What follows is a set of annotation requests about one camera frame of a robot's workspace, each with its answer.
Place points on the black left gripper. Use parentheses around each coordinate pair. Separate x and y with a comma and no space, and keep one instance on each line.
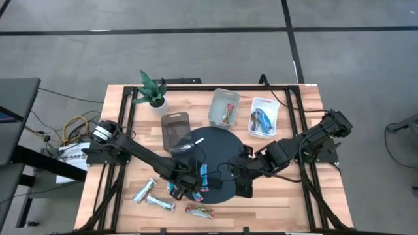
(190,180)

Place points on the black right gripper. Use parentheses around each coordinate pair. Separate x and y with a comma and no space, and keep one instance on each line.
(245,168)

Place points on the light blue granola bar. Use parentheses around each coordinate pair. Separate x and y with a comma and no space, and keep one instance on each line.
(204,176)
(197,197)
(170,187)

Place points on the red green granola bar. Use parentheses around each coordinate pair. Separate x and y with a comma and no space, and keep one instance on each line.
(200,211)
(228,114)

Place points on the dark blue granola bar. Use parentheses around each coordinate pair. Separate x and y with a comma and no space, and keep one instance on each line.
(254,122)
(265,122)

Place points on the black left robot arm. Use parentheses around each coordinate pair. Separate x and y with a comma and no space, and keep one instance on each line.
(143,153)

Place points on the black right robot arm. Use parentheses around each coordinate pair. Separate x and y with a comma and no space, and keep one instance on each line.
(313,134)

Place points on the silver green granola bar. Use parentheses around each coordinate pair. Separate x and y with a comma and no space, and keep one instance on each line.
(160,203)
(143,191)

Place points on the black round plate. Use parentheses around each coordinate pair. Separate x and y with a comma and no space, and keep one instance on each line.
(218,147)

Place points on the white label strip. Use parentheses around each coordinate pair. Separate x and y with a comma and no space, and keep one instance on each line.
(199,141)

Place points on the grey translucent plastic bin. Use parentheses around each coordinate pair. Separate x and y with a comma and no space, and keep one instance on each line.
(174,130)

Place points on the white plant pot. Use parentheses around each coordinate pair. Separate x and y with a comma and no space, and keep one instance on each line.
(160,108)

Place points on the green snake plant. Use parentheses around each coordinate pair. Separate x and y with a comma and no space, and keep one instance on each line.
(151,91)

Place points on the white cardboard box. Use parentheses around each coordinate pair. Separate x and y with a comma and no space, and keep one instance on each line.
(70,155)

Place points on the dark grey stand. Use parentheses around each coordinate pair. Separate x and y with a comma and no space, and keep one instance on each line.
(405,124)

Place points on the grey desk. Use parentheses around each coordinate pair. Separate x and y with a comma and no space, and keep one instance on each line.
(16,111)

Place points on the black metal table frame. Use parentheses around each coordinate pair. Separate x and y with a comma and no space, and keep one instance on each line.
(209,87)

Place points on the black desk leg frame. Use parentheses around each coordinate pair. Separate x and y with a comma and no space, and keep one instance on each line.
(49,164)

